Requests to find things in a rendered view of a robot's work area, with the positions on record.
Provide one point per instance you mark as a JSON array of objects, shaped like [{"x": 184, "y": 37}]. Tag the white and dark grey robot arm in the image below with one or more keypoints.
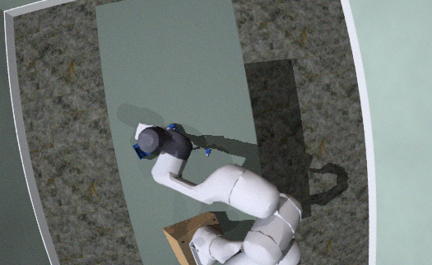
[{"x": 237, "y": 186}]

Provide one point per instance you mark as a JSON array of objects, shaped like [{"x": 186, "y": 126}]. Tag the blue rack of three bins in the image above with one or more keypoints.
[{"x": 143, "y": 154}]

